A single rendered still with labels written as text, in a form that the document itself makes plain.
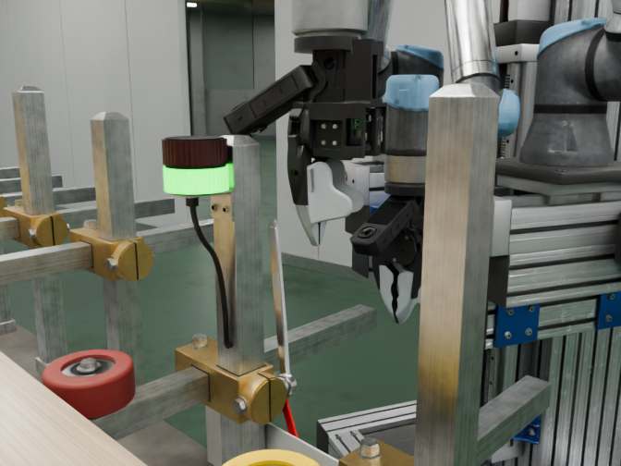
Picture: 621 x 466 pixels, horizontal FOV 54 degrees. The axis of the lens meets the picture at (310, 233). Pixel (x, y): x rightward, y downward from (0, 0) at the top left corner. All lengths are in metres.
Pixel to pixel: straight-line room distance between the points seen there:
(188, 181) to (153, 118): 4.64
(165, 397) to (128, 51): 4.88
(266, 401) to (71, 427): 0.21
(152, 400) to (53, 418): 0.13
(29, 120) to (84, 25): 4.96
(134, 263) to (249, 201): 0.25
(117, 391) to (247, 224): 0.19
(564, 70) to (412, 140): 0.33
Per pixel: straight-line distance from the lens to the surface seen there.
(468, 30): 1.06
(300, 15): 0.61
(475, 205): 0.43
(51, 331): 1.09
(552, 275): 1.09
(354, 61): 0.60
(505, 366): 1.44
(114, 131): 0.80
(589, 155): 1.08
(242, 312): 0.62
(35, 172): 1.03
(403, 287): 0.90
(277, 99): 0.63
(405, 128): 0.86
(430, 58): 1.49
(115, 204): 0.80
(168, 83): 5.01
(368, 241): 0.82
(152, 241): 0.89
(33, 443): 0.51
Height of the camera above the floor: 1.15
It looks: 13 degrees down
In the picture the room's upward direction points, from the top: straight up
